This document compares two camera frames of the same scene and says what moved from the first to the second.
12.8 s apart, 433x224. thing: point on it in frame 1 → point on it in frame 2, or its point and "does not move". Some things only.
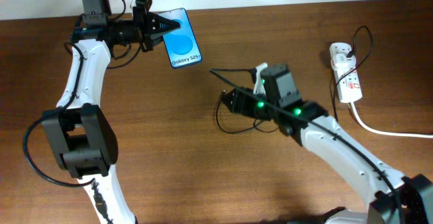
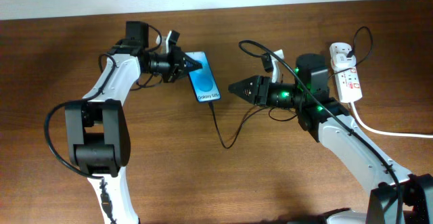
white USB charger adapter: [341, 61] does not move
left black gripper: [147, 24] → [179, 67]
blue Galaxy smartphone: [181, 43] → [203, 80]
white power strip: [349, 89] does not move
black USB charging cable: [350, 55] → [251, 112]
